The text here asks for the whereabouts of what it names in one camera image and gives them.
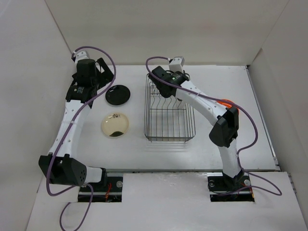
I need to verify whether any clear glass plate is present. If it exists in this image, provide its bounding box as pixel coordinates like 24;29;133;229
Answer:
176;98;190;110

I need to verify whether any orange round plate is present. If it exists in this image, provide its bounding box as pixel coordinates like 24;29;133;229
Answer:
217;99;240;114

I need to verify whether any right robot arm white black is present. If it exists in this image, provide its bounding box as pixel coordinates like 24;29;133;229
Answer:
148;66;243;191

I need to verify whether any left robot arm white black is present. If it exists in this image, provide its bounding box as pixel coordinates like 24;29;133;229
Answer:
38;56;114;191

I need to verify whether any black round plate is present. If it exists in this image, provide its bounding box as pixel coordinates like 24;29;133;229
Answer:
105;85;131;106

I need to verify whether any cream plate with flower pattern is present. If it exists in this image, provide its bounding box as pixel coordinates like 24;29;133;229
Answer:
101;112;129;138

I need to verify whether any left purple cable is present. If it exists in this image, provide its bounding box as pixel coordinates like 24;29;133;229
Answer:
45;45;117;231

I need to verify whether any purple cable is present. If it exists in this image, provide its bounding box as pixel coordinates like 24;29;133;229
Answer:
45;45;117;231
145;56;282;197

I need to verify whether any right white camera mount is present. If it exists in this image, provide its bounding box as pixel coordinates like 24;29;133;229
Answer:
168;56;185;73

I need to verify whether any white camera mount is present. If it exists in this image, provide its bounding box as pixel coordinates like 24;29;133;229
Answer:
71;51;90;64
168;56;185;73

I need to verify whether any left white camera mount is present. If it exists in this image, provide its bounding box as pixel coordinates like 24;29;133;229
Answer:
71;51;90;64

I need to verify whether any grey wire dish rack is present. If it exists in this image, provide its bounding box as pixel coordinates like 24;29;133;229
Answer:
144;78;196;142

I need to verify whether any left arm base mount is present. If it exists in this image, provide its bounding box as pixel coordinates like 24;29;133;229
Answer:
77;172;123;203

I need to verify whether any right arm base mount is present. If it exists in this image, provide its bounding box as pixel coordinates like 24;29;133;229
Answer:
207;174;255;202

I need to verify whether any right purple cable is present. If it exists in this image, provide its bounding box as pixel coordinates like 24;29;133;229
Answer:
145;56;282;197

